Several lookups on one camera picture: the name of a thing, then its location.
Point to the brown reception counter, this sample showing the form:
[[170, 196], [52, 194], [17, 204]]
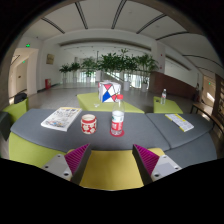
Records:
[[160, 81]]

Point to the potted plant white pot left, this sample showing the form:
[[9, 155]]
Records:
[[89, 67]]

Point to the magazine near the cup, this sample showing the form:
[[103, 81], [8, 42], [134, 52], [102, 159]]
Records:
[[61, 119]]

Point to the green chair left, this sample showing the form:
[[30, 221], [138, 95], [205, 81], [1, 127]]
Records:
[[15, 111]]

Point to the potted plant right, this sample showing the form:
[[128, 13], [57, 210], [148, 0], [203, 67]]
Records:
[[146, 64]]

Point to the yellow white booklet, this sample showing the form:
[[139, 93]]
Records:
[[183, 124]]

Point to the red white patterned cup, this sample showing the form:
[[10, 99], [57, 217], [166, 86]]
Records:
[[88, 124]]

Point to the framed wall picture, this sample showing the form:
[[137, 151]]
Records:
[[50, 59]]

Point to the far left potted plants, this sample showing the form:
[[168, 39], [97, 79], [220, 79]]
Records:
[[65, 68]]

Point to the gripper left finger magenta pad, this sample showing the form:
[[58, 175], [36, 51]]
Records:
[[71, 166]]

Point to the potted plant white pot centre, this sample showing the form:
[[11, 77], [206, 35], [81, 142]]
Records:
[[122, 63]]

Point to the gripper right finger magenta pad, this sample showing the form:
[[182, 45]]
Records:
[[152, 166]]

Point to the red fire extinguisher box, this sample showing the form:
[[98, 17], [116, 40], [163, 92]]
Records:
[[47, 83]]

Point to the potted plant white pot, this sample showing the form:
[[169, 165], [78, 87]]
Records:
[[89, 67], [122, 63]]

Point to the grey curved table left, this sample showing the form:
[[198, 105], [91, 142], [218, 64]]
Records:
[[138, 129]]

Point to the grey table right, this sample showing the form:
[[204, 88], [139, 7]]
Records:
[[186, 148]]

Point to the yellow-green table with bottle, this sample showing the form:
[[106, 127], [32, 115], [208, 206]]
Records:
[[169, 107]]

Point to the red round coaster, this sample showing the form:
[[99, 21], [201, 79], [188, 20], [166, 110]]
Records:
[[117, 133]]

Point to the clear water bottle red cap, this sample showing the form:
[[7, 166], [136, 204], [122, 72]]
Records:
[[118, 114]]

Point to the standing person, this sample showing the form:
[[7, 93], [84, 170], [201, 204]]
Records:
[[197, 93]]

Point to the long wooden bench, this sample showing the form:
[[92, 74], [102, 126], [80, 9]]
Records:
[[199, 107]]

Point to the yellow-green table with cube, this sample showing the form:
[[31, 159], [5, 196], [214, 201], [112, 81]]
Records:
[[91, 102]]

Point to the distant clear water bottle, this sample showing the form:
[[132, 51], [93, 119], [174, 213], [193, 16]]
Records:
[[163, 97]]

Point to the colourful geometric cube box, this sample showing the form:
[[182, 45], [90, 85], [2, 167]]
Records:
[[108, 91]]

